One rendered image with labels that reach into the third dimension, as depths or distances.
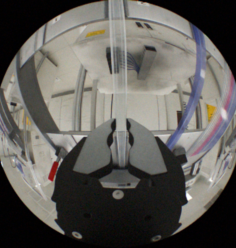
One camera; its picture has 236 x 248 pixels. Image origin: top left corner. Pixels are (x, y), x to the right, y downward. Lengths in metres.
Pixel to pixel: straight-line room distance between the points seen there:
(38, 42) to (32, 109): 0.14
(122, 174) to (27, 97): 0.33
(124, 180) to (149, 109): 1.79
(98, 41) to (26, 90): 0.31
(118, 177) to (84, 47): 0.51
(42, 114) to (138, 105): 1.84
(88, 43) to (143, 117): 1.73
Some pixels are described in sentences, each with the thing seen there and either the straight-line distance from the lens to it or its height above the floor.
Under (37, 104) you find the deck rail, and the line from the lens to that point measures 0.23.
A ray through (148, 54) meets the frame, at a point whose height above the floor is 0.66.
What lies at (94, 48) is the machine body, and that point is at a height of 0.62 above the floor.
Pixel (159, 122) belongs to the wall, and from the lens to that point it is 2.01.
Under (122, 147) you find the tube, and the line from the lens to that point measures 0.17.
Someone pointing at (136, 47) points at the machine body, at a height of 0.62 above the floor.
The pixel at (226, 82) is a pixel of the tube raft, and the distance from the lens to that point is 0.23.
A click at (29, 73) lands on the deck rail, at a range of 0.23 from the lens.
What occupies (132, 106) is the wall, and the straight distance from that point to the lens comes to 1.91.
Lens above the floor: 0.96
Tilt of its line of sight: 3 degrees down
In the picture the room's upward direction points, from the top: 180 degrees clockwise
